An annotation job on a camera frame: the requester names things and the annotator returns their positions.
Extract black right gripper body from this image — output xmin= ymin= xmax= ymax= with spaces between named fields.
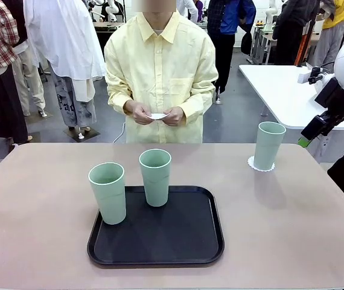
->
xmin=314 ymin=77 xmax=344 ymax=118

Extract mint green plastic cup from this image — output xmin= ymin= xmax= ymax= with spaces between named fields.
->
xmin=88 ymin=162 xmax=127 ymax=226
xmin=255 ymin=121 xmax=287 ymax=170
xmin=138 ymin=149 xmax=173 ymax=208

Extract white scalloped paper coaster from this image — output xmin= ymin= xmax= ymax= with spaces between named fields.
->
xmin=144 ymin=112 xmax=172 ymax=121
xmin=247 ymin=155 xmax=276 ymax=173

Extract person's right forearm yellow sleeve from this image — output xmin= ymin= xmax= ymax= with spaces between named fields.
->
xmin=107 ymin=90 xmax=136 ymax=117

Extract person's left forearm yellow sleeve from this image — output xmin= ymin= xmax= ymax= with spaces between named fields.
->
xmin=180 ymin=87 xmax=214 ymax=117

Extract person's left hand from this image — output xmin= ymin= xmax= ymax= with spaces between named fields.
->
xmin=162 ymin=107 xmax=185 ymax=127

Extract person's right hand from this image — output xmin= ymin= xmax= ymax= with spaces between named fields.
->
xmin=128 ymin=103 xmax=155 ymax=125

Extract white table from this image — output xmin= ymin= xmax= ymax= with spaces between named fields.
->
xmin=238 ymin=64 xmax=344 ymax=160

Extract orange and black pole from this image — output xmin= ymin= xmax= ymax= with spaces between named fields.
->
xmin=294 ymin=19 xmax=317 ymax=67

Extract figure in beige trousers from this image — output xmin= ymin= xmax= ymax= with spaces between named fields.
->
xmin=8 ymin=0 xmax=48 ymax=118

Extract person in black coat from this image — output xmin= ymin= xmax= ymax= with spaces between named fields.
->
xmin=272 ymin=0 xmax=320 ymax=66

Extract person in yellow jacket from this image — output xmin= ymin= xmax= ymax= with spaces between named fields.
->
xmin=309 ymin=0 xmax=344 ymax=72

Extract grey printed trousers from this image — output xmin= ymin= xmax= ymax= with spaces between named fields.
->
xmin=49 ymin=65 xmax=97 ymax=129

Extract black hanging bag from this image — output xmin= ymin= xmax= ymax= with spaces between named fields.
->
xmin=240 ymin=30 xmax=253 ymax=56

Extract cream garment hem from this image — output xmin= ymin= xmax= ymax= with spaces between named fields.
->
xmin=71 ymin=77 xmax=96 ymax=103

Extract white oversized shirt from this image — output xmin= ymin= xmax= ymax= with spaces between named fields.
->
xmin=23 ymin=0 xmax=106 ymax=81

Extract person in blue jacket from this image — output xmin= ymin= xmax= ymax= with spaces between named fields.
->
xmin=207 ymin=0 xmax=256 ymax=105

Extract person in yellow shirt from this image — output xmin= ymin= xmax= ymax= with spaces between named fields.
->
xmin=104 ymin=0 xmax=220 ymax=144

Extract black plastic serving tray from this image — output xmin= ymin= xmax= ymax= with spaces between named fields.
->
xmin=86 ymin=185 xmax=226 ymax=269

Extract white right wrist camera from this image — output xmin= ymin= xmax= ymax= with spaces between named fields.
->
xmin=298 ymin=68 xmax=333 ymax=86

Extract metal mannequin base plate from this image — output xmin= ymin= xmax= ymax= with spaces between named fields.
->
xmin=63 ymin=126 xmax=101 ymax=143

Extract white floor cable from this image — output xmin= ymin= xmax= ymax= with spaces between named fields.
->
xmin=112 ymin=121 xmax=127 ymax=144

